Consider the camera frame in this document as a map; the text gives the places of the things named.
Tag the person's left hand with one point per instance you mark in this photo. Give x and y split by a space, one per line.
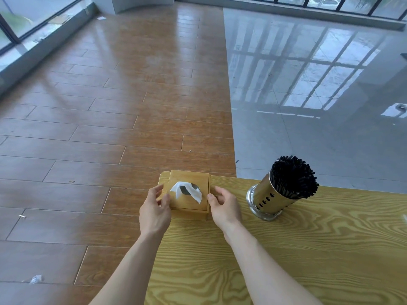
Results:
155 215

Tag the person's right hand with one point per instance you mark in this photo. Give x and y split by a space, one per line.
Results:
227 212

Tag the white tissue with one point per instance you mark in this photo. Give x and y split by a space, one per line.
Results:
194 193

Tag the wooden tissue box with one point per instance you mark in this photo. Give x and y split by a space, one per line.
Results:
178 176

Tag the perforated metal chopstick holder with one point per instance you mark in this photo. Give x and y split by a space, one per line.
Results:
270 196

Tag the person's left forearm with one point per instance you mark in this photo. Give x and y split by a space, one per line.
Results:
130 273

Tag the person's right forearm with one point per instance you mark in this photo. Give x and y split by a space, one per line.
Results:
267 273

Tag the crumpled white paper scrap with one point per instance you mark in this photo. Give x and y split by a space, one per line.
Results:
35 279

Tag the small grey floor debris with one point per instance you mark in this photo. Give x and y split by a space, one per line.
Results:
401 107

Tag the brown cardboard piece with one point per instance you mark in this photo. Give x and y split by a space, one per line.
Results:
59 19

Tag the black framed barred window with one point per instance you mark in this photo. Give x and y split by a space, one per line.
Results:
318 3

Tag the black framed side window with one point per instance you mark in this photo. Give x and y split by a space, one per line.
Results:
31 15

